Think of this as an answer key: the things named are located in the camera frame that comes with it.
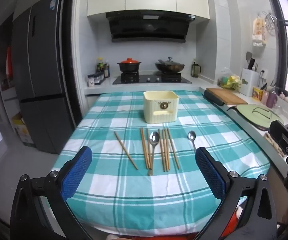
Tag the dark grey refrigerator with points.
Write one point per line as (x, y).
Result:
(43, 67)

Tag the sauce bottle with yellow cap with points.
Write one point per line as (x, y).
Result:
(99, 65)

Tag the hanging printed towel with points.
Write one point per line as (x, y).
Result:
(259, 32)

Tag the black range hood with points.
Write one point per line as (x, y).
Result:
(149, 27)

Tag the purple bottle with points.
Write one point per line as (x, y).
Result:
(272, 98)

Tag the white wall socket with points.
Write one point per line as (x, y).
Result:
(264, 74)

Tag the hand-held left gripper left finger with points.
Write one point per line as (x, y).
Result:
(77, 172)

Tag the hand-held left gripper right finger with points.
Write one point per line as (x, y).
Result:
(210, 173)

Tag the green glass jar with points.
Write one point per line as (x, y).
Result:
(195, 70)

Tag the cream utensil holder box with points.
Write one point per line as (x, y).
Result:
(159, 107)

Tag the small metal spoon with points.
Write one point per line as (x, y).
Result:
(191, 135)

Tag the green pan lid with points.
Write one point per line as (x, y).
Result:
(256, 113)

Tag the row of spice jars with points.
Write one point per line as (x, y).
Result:
(95, 78)

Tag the yellow cardboard box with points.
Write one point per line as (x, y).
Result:
(21, 130)

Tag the red garment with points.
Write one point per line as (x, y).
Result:
(237, 217)

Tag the wok with glass lid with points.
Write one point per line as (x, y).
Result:
(169, 66)

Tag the grey spatula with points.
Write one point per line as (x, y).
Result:
(249, 57)

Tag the black tray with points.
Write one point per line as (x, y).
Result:
(214, 98)

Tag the large metal spoon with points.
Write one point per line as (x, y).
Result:
(154, 137)

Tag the plastic bag with yellow contents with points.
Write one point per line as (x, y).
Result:
(230, 81)

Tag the yellow packet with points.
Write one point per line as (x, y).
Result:
(257, 93)

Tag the white knife block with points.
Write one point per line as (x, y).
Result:
(249, 82)

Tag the dark sauce bottle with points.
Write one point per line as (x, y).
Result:
(106, 70)

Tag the wooden cutting board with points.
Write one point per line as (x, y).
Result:
(227, 96)

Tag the black gas cooktop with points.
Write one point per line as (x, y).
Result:
(151, 78)

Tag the teal checked tablecloth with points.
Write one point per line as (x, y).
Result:
(124, 200)

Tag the black pot with red lid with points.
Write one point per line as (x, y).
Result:
(129, 65)

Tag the hanging metal whisk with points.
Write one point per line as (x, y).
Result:
(271, 20)

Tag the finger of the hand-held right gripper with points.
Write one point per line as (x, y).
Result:
(279, 136)

